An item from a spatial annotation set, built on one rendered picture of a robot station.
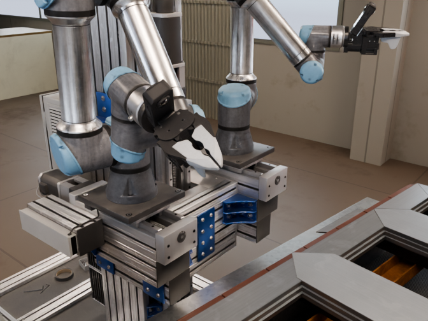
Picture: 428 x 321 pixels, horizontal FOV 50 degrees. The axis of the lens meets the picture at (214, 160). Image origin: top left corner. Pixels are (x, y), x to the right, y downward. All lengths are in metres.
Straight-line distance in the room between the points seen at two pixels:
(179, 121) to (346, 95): 4.07
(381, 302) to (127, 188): 0.74
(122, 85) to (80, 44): 0.27
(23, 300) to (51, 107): 1.05
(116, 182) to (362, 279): 0.73
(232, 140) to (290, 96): 3.49
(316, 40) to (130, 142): 0.93
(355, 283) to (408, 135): 3.41
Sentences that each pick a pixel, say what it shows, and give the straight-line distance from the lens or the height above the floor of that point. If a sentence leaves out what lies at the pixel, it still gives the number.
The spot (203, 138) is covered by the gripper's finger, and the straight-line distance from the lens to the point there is 0.76.
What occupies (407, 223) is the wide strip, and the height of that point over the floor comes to 0.85.
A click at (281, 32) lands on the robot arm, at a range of 1.58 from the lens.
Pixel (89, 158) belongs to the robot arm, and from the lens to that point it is 1.23.
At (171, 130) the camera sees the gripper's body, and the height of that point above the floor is 1.39.
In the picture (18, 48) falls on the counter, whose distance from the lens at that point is 7.37.
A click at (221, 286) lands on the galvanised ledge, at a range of 1.59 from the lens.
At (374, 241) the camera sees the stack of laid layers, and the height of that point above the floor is 0.83.
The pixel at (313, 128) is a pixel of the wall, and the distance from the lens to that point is 5.05.
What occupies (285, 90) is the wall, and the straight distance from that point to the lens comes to 5.13.
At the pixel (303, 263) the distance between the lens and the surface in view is 1.41.
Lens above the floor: 1.63
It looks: 22 degrees down
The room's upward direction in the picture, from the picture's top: straight up
